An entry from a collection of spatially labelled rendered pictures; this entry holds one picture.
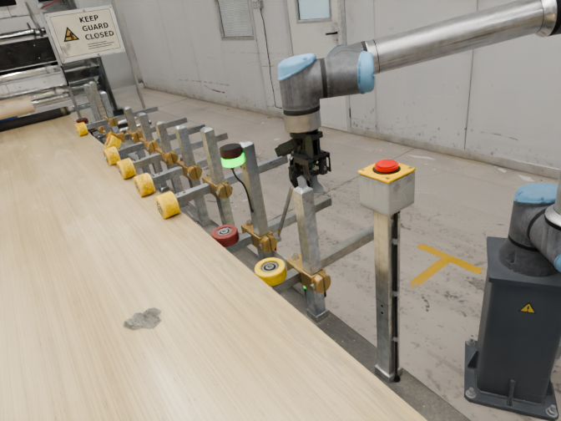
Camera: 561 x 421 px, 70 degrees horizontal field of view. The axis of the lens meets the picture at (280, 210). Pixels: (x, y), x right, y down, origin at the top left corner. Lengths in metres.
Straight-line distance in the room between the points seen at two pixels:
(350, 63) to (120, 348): 0.79
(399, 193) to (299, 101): 0.36
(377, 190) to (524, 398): 1.36
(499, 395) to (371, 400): 1.21
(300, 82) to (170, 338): 0.63
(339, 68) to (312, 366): 0.62
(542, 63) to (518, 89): 0.24
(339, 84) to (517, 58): 2.73
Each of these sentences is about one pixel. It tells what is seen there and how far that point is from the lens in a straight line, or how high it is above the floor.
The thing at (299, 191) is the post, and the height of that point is 1.10.
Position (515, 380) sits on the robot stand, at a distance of 1.86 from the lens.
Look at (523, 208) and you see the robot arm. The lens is 1.46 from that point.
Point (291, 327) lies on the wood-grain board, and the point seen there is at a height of 0.90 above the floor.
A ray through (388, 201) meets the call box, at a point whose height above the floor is 1.18.
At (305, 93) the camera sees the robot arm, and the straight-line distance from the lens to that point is 0.95.
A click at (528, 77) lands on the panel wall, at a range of 3.59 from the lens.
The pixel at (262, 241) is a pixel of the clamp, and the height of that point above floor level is 0.86.
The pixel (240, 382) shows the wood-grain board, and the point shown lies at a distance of 0.80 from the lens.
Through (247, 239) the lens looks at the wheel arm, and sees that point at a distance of 1.27.
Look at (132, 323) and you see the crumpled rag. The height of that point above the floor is 0.91.
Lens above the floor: 1.51
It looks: 28 degrees down
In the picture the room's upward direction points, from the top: 9 degrees counter-clockwise
